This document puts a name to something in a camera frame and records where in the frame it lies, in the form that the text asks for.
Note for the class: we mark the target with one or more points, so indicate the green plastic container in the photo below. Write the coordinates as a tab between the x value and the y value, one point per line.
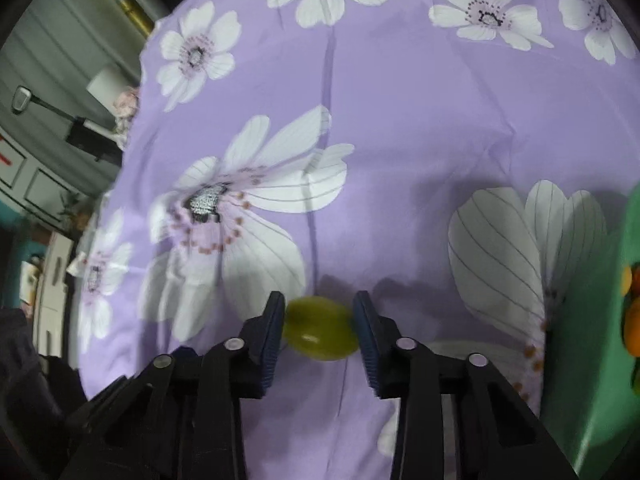
585	360

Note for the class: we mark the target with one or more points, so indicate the white cabinet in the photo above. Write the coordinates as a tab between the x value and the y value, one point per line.
52	300

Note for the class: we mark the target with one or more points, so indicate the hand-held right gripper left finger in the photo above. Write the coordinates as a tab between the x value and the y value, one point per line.
272	345

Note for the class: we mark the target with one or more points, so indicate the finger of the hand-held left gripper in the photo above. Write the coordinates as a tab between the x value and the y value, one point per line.
186	352

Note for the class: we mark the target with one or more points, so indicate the green potted plant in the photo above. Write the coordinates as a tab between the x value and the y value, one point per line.
70	207

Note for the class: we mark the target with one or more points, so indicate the white lamp shade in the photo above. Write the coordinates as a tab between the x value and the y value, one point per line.
106	87

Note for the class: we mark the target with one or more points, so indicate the purple floral cloth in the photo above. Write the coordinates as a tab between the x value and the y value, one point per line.
400	110

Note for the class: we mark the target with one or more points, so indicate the pink flower bouquet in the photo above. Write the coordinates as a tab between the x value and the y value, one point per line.
127	110

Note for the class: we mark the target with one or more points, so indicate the red wall decoration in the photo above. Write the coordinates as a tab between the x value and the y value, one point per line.
4	152

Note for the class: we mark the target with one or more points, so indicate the green lime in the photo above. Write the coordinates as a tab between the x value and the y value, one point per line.
320	327

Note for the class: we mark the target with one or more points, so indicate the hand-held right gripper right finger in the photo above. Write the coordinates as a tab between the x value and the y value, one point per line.
367	345

